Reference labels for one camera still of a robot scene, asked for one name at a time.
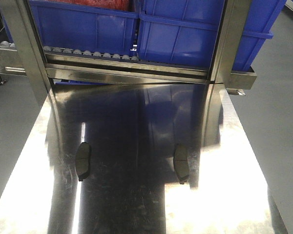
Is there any dark grey brake pad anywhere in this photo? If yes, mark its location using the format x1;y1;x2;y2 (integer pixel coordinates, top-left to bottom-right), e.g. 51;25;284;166
173;144;189;184
75;142;91;181

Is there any large blue plastic crate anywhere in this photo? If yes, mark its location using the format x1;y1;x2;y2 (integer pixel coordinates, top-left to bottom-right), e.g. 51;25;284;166
137;0;286;71

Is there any blue plastic crate left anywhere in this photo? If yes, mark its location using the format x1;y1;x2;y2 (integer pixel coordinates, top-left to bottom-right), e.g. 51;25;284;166
29;0;139;55

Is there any stainless steel rack frame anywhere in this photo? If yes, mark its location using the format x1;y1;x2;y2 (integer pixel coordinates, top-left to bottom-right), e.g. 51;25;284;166
0;0;258;108

